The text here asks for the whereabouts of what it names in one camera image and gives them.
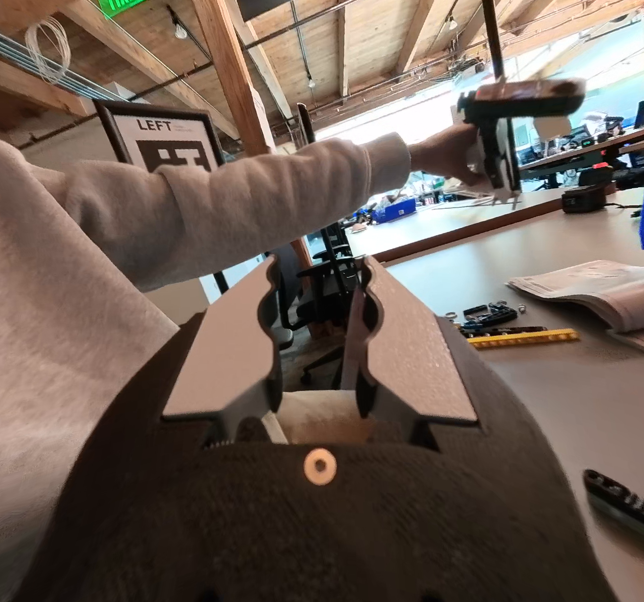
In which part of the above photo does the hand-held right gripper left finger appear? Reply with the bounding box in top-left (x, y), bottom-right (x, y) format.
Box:
top-left (162, 254), bottom-right (283, 419)

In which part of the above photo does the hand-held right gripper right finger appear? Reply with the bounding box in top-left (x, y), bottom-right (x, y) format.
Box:
top-left (355, 255), bottom-right (479, 424)

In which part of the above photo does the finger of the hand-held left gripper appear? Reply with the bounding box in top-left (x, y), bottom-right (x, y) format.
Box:
top-left (478, 123), bottom-right (504, 195)
top-left (503, 117), bottom-right (522, 195)

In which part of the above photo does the person's left forearm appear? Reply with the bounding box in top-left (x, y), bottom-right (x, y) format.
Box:
top-left (151, 132), bottom-right (413, 293)

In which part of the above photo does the yellow lego beam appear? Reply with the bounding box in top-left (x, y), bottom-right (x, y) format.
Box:
top-left (468, 329), bottom-right (580, 350)

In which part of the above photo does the black lego beam with pin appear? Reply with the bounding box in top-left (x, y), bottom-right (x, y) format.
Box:
top-left (584, 469), bottom-right (644, 530)

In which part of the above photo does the person's left hand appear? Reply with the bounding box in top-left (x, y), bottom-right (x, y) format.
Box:
top-left (409, 123), bottom-right (492, 189)

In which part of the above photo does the far cluttered desk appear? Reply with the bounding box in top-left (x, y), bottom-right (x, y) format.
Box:
top-left (518, 102), bottom-right (644, 191)

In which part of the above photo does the wood-edged table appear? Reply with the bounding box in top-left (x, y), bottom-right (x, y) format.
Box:
top-left (347, 187), bottom-right (620, 263)

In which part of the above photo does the black metal pole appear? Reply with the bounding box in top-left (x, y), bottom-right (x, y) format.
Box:
top-left (475, 0), bottom-right (508, 81)

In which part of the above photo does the black display device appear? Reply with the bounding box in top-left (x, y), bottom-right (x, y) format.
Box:
top-left (562, 183), bottom-right (617, 214)

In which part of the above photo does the instruction booklet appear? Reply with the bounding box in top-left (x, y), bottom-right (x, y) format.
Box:
top-left (505, 259), bottom-right (644, 351)

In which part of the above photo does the black framed marker sign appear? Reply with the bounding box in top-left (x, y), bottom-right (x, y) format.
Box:
top-left (95, 101), bottom-right (225, 174)

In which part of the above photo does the wooden support post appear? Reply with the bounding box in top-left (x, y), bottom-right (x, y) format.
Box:
top-left (173, 0), bottom-right (317, 281)

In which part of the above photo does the white cable coil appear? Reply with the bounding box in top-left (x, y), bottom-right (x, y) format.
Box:
top-left (25, 16), bottom-right (71, 85)

